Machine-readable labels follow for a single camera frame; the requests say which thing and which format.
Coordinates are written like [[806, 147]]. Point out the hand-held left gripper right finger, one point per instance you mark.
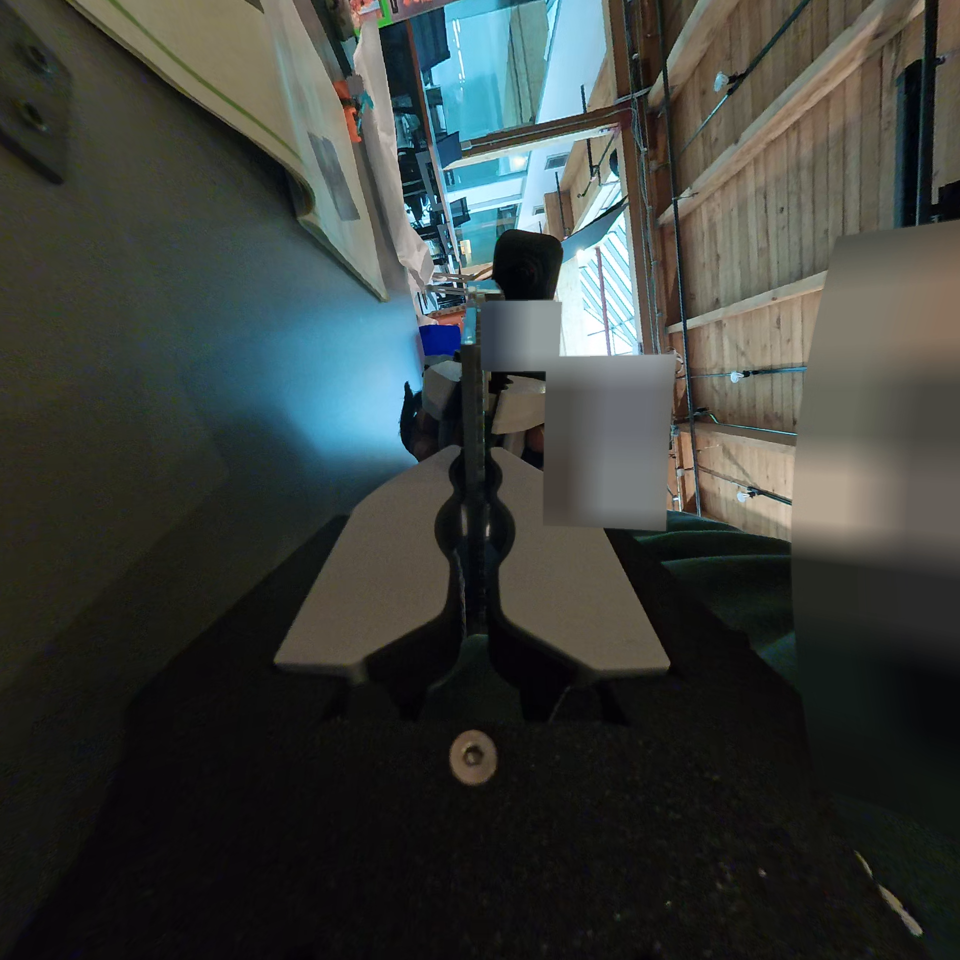
[[570, 600]]

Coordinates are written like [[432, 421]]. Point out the orange brick piece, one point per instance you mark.
[[351, 112]]

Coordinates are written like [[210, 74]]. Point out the blue box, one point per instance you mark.
[[435, 341]]

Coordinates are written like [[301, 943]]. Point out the white plastic bag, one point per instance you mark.
[[390, 187]]

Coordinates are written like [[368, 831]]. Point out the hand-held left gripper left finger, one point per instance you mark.
[[375, 585]]

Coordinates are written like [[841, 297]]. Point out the colourful toy box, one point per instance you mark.
[[405, 7]]

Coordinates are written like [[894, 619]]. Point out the brick instruction booklet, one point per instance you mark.
[[285, 67]]

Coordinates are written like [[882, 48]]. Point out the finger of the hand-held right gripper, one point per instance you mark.
[[521, 409], [442, 390]]

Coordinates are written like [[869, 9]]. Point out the grey studded brick baseplate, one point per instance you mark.
[[471, 405]]

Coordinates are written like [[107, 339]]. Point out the black wall panel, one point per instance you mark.
[[919, 150]]

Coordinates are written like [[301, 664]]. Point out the grey two-hole brick tile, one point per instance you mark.
[[34, 97]]

